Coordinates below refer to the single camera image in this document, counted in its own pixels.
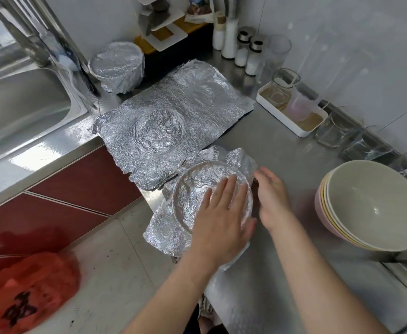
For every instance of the person's left hand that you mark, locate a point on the person's left hand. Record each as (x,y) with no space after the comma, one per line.
(221,231)

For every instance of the person's right hand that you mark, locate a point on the person's right hand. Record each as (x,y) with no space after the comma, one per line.
(274,201)

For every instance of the foil-covered bowl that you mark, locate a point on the foil-covered bowl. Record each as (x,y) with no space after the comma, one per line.
(116,66)
(189,188)

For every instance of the pink bowl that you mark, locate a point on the pink bowl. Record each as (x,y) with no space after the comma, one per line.
(377,205)

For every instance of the stack of aluminium foil sheets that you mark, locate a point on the stack of aluminium foil sheets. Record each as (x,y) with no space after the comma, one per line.
(176,111)

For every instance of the person's right forearm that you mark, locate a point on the person's right forearm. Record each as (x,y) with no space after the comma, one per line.
(328,281)

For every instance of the person's left forearm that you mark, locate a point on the person's left forearm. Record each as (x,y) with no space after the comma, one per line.
(179,299)

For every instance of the person's dark trousers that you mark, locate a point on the person's dark trousers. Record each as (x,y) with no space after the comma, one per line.
(193,323)

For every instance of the white rectangular tray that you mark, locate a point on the white rectangular tray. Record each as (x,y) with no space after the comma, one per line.
(273,111)

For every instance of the pink translucent cup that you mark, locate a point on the pink translucent cup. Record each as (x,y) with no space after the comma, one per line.
(301,107)

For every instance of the red kitchen cabinet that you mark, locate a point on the red kitchen cabinet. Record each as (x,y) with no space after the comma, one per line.
(92,188)

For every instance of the white shaker with black lid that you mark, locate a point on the white shaker with black lid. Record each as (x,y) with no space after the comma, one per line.
(253,62)
(242,52)

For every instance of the tall white steel-capped bottle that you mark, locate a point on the tall white steel-capped bottle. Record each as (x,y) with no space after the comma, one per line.
(230,38)

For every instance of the small white tan-capped bottle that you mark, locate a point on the small white tan-capped bottle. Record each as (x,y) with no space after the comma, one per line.
(219,34)

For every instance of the red plastic bag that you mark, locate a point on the red plastic bag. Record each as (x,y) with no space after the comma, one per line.
(26,295)

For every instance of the colourful snack packet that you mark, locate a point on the colourful snack packet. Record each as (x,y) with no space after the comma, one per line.
(200,7)

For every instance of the white corner shelf rack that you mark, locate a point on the white corner shelf rack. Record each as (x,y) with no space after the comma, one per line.
(162,24)

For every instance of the white dish brush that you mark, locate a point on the white dish brush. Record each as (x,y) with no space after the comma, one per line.
(66,62)

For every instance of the stainless steel sink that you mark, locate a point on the stainless steel sink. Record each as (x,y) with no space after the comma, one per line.
(16,114)

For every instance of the steel faucet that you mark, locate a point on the steel faucet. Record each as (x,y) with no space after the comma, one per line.
(23,34)

